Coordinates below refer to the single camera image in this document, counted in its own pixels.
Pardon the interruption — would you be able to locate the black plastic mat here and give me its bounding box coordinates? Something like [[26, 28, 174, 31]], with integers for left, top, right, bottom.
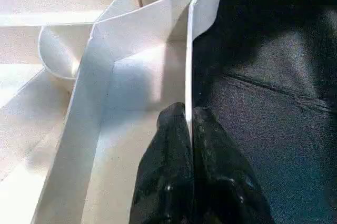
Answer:
[[189, 0, 337, 224]]

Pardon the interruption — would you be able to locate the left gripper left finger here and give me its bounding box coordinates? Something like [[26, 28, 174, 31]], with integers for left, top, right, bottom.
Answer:
[[128, 102, 195, 224]]

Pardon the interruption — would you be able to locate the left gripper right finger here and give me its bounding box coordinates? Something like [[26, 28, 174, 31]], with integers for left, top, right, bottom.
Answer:
[[191, 106, 275, 224]]

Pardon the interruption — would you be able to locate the white plastic table top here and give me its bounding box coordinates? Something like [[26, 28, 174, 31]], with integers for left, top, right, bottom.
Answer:
[[0, 0, 227, 224]]

